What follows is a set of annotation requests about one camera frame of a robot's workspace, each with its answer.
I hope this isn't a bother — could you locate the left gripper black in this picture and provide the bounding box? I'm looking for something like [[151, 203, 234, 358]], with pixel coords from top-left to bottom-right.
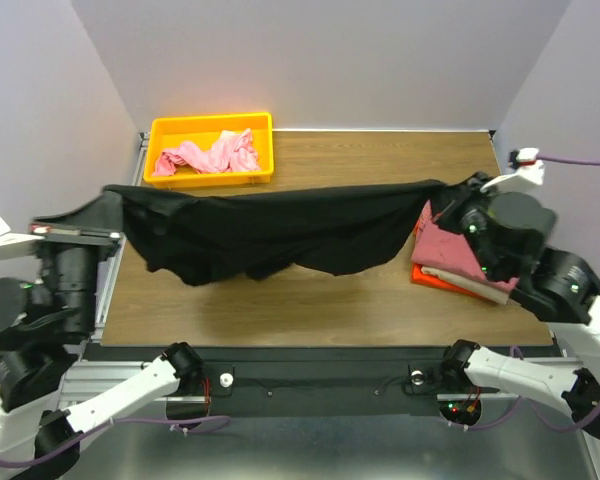
[[37, 181, 131, 332]]

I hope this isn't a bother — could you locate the black t shirt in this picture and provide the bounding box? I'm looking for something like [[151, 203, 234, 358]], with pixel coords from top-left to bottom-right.
[[104, 180, 446, 286]]

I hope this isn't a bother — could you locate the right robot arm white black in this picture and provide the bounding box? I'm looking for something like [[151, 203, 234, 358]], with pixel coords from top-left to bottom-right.
[[432, 172, 600, 440]]

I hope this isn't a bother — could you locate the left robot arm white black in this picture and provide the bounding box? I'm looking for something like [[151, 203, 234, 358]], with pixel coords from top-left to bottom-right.
[[0, 191, 210, 479]]

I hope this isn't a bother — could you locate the folded cream t shirt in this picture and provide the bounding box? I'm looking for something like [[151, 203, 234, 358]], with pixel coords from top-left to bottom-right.
[[421, 266, 509, 305]]

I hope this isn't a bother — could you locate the folded dusty red t shirt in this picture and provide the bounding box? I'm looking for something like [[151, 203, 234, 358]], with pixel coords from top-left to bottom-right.
[[411, 202, 518, 295]]

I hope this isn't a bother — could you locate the folded orange t shirt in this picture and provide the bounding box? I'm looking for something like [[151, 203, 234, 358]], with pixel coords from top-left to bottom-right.
[[411, 211, 475, 297]]

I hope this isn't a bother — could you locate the yellow plastic bin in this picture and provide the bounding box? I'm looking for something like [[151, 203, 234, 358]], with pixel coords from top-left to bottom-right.
[[143, 112, 274, 189]]

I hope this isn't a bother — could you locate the pink crumpled t shirt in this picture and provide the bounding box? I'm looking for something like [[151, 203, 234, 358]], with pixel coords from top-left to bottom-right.
[[153, 129, 260, 177]]

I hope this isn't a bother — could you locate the right silver knob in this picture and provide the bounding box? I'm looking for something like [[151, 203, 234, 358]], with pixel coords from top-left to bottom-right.
[[410, 370, 426, 387]]

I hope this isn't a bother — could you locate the electronics board with leds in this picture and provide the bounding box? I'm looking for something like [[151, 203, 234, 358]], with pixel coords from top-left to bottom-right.
[[446, 398, 481, 418]]

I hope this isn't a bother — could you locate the left white knob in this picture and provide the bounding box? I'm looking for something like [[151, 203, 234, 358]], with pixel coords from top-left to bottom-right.
[[219, 372, 234, 388]]

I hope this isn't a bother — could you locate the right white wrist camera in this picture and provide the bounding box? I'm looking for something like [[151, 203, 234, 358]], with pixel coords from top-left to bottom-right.
[[480, 147, 545, 194]]

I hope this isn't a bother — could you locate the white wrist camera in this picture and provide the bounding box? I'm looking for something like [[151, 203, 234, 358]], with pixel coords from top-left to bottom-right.
[[0, 216, 43, 261], [480, 147, 545, 194]]

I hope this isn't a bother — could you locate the aluminium left side rail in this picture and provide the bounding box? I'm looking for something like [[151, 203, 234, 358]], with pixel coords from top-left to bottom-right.
[[91, 131, 150, 343]]

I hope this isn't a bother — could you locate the aluminium rail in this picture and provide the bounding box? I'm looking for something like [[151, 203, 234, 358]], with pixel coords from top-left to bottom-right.
[[60, 348, 581, 404], [91, 131, 150, 343]]

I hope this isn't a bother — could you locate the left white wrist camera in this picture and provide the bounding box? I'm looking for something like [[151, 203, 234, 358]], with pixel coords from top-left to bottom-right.
[[0, 216, 43, 261]]

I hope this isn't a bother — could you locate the aluminium front rail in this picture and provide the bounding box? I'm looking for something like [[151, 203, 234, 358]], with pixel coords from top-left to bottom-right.
[[60, 348, 581, 404]]

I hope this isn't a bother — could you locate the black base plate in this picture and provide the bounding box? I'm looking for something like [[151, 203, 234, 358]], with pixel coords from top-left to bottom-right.
[[82, 344, 566, 419]]

